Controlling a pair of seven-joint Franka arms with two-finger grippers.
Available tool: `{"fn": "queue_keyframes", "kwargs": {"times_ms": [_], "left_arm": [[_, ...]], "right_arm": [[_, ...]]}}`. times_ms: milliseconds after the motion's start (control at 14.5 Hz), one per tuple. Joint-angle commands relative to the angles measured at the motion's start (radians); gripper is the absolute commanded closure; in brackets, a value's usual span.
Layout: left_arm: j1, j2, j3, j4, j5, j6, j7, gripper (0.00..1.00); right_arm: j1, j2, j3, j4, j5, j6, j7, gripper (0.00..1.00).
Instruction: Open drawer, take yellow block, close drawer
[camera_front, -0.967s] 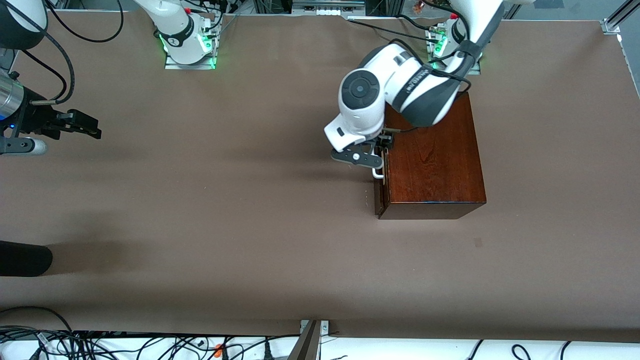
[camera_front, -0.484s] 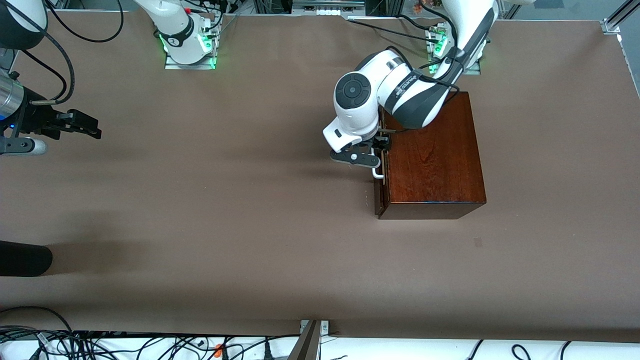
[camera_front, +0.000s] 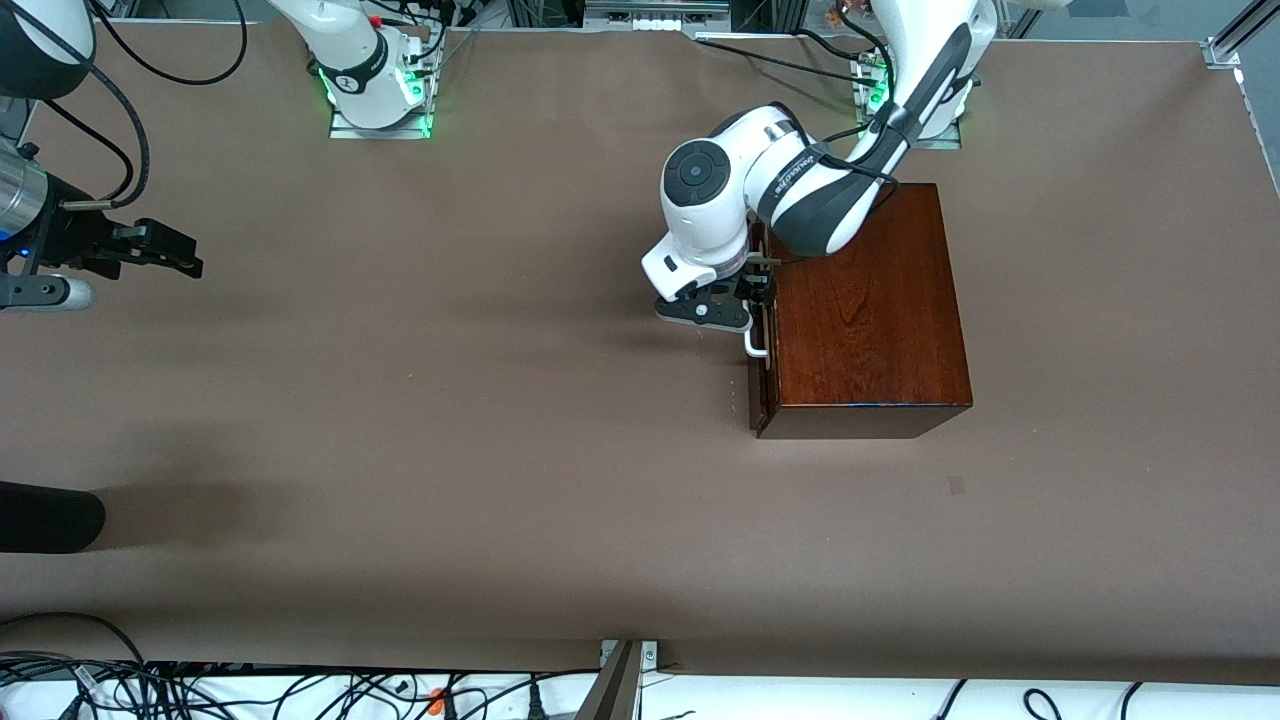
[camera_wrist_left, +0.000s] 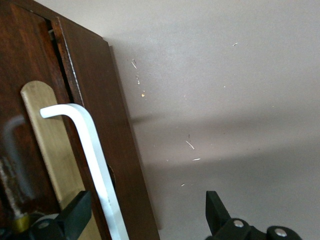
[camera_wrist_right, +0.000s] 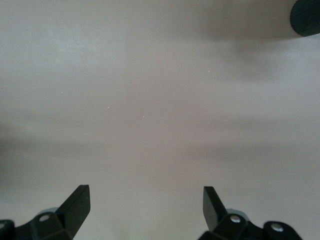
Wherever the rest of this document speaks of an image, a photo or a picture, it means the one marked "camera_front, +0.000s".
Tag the grey power strip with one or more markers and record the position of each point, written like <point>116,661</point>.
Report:
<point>655,15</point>

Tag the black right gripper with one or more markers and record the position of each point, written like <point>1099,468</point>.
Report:
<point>68,236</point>

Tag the black cylindrical object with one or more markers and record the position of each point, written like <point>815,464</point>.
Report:
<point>50,517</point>

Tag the dark metal bar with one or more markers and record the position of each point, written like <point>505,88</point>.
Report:
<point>612,690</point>

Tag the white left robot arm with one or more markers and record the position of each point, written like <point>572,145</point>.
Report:
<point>700,200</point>

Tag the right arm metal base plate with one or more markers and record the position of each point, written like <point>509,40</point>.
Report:
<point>380,133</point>

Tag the small metal table bracket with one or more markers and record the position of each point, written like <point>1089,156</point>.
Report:
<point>650,655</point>

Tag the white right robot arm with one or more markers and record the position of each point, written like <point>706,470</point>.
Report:
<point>360,70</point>

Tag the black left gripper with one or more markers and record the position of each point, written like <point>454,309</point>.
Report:
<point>752,283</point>

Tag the dark brown wooden cabinet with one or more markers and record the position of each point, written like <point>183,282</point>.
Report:
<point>880,320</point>

